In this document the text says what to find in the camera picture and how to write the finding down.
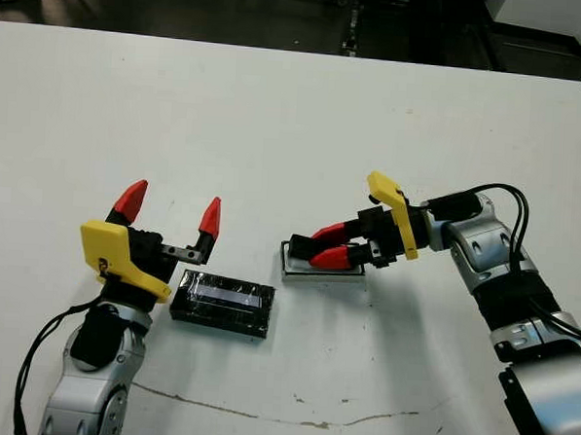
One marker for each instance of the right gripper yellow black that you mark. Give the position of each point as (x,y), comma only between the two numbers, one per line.
(402,218)

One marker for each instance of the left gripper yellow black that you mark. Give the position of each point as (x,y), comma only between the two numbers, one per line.
(106,247)

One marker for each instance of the black glossy box lid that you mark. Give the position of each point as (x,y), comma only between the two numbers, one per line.
(217,318)

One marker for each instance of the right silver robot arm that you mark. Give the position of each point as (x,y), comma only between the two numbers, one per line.
(484,242)

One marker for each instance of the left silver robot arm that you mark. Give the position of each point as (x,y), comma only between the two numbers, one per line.
(91,397)

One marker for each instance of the white cabinet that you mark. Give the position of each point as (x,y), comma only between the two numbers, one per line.
(550,12)

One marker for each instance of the white camera box base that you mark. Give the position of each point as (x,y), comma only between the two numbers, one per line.
(316,276)

